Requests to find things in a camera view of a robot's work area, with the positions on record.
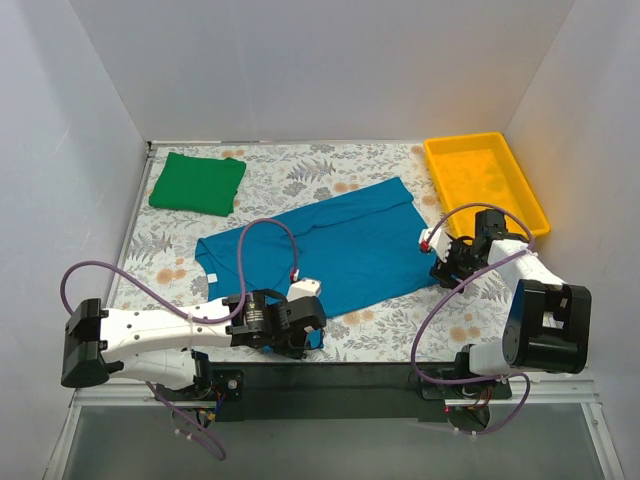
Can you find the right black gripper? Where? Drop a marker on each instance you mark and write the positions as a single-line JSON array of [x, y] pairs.
[[447, 267]]

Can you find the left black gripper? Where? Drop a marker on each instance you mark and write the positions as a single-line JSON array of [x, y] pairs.
[[298, 343]]

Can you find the blue t shirt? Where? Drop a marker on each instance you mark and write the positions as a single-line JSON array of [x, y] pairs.
[[362, 247]]

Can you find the yellow plastic tray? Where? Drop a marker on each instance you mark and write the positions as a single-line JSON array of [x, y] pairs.
[[481, 168]]

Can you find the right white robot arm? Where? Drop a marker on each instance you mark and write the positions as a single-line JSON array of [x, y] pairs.
[[548, 323]]

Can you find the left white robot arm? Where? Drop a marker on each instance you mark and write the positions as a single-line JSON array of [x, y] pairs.
[[165, 348]]

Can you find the floral table mat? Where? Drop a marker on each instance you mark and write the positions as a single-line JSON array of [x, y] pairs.
[[428, 323]]

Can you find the folded green t shirt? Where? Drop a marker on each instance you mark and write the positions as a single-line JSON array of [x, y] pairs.
[[201, 185]]

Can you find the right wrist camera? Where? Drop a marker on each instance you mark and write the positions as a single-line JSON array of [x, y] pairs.
[[435, 241]]

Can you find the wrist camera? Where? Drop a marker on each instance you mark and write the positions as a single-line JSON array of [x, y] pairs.
[[435, 241], [302, 288]]

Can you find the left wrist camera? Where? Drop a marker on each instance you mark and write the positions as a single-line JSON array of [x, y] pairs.
[[302, 288]]

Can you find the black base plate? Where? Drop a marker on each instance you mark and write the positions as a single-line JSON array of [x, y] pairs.
[[305, 391]]

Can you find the aluminium frame rail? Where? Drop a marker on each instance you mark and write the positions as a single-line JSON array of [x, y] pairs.
[[547, 427]]

